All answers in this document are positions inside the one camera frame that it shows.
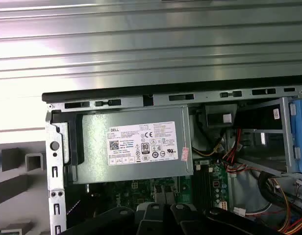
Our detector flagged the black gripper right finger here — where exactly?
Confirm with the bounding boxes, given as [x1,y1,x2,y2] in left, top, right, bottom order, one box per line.
[171,203,284,235]

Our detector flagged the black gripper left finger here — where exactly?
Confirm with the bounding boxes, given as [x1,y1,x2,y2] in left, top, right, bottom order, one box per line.
[60,202,173,235]

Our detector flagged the green motherboard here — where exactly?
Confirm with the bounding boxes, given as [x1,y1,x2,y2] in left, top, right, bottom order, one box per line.
[87,159,231,213]

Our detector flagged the black RAM slot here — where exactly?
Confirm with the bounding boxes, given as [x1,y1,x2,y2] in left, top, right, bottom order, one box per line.
[194,168,203,205]
[202,168,213,205]

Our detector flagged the pink paper sticker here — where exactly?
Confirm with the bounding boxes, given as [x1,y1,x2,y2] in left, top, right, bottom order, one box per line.
[181,146,190,162]

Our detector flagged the white power supply label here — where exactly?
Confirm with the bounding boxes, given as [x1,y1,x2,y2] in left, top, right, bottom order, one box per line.
[106,120,179,166]

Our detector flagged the grey power supply unit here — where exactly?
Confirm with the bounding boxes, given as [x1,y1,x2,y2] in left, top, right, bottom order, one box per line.
[72,106,194,185]

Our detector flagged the black open PC case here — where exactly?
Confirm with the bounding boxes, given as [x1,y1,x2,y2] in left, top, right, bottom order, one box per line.
[42,85,302,235]

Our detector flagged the grey metal optical drive bay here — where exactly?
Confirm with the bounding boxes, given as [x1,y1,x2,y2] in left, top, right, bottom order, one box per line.
[235,96,296,177]

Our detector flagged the blue plastic drive latch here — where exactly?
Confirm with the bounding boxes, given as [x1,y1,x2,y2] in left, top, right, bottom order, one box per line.
[289,99,302,169]

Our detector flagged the yellow black wire bundle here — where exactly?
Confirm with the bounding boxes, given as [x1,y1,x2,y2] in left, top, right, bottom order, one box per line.
[192,136,227,158]

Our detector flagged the orange red wire bundle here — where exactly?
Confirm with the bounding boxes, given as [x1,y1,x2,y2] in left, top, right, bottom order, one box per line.
[221,127,255,177]

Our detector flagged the black sleeved wire bundle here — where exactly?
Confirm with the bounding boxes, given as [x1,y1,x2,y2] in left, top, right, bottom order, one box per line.
[257,170,302,216]

